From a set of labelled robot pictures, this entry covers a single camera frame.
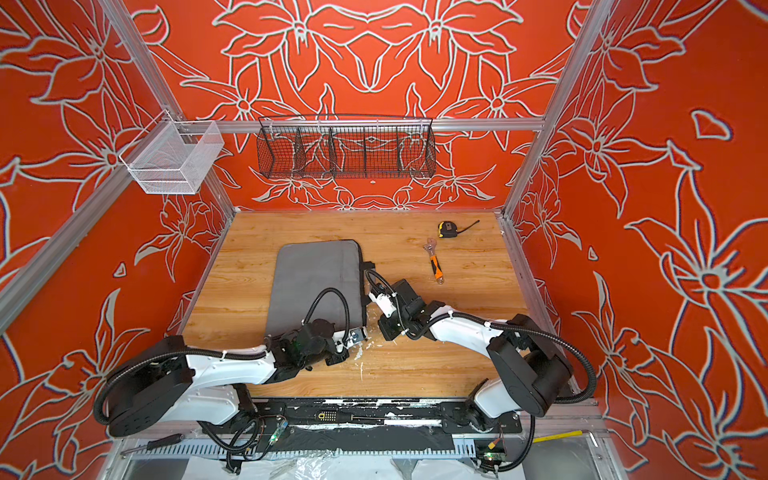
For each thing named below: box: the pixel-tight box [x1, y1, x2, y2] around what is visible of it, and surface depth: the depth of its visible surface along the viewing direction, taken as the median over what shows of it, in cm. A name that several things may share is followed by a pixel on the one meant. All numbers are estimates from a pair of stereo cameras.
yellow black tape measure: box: [438, 220, 480, 239], surface depth 112 cm
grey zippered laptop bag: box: [265, 240, 376, 337], surface depth 99 cm
